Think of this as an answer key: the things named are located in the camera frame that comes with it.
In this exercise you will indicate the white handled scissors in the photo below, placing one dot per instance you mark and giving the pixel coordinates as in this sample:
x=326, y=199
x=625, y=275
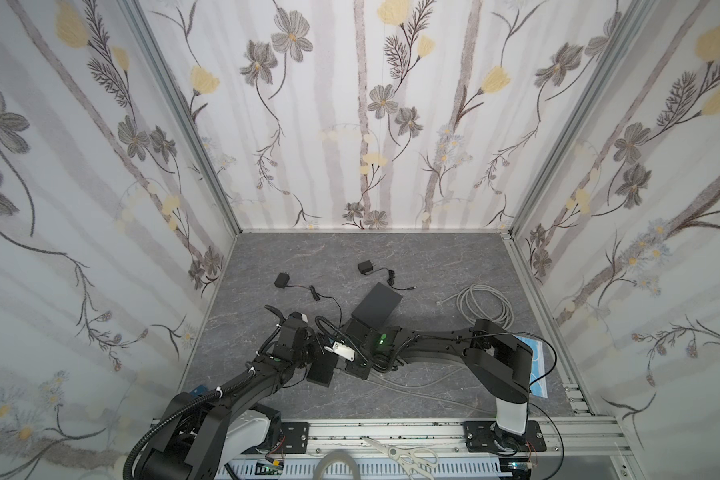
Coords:
x=414, y=461

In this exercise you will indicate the blue face mask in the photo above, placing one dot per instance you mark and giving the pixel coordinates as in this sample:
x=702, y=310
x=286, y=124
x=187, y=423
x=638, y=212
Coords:
x=538, y=386

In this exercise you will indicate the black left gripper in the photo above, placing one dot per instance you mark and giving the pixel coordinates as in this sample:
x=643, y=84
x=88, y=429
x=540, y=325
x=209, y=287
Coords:
x=322, y=358

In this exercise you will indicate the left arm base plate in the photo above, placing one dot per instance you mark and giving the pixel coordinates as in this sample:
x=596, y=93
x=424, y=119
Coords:
x=287, y=438

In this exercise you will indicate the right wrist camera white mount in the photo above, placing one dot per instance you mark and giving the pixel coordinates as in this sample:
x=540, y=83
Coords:
x=341, y=350

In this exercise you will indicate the white tape roll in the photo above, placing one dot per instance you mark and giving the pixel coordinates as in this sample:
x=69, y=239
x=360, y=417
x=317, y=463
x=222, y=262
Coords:
x=337, y=463

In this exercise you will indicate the small blue box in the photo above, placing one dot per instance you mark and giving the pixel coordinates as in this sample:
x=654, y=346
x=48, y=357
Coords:
x=199, y=391

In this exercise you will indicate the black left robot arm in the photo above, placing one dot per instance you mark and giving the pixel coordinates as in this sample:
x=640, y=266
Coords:
x=188, y=441

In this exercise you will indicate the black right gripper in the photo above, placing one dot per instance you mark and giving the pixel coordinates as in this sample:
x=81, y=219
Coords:
x=356, y=343

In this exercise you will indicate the slim ribbed black switch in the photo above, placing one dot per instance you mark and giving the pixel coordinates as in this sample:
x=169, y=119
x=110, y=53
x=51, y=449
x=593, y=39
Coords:
x=321, y=370

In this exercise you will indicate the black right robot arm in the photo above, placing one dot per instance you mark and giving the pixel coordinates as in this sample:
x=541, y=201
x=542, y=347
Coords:
x=501, y=361

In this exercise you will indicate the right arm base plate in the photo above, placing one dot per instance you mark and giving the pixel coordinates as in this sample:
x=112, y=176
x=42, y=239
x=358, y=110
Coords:
x=484, y=437

